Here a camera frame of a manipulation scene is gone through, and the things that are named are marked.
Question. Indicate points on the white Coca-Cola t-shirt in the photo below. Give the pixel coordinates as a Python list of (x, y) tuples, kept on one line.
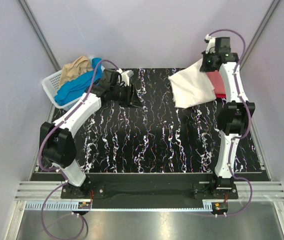
[(191, 87)]

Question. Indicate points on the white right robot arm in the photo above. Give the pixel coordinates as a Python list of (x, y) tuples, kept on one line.
[(235, 118)]

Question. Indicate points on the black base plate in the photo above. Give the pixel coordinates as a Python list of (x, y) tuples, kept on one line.
[(151, 187)]

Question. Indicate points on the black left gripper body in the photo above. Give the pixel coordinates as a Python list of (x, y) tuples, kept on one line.
[(122, 94)]

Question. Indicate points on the beige t-shirt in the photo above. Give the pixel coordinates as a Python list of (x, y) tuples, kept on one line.
[(73, 70)]

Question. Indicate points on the aluminium frame rail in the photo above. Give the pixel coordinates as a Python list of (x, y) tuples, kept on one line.
[(38, 190)]

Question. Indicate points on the folded pink t-shirt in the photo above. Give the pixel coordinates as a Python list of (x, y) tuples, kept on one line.
[(217, 82)]

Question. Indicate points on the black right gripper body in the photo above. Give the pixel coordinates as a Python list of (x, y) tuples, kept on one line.
[(207, 63)]

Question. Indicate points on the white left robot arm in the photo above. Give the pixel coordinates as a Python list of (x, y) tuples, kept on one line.
[(57, 139)]

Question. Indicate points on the white plastic basket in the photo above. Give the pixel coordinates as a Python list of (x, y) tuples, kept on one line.
[(54, 87)]

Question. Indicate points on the blue t-shirt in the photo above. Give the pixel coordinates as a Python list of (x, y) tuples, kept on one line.
[(76, 77)]

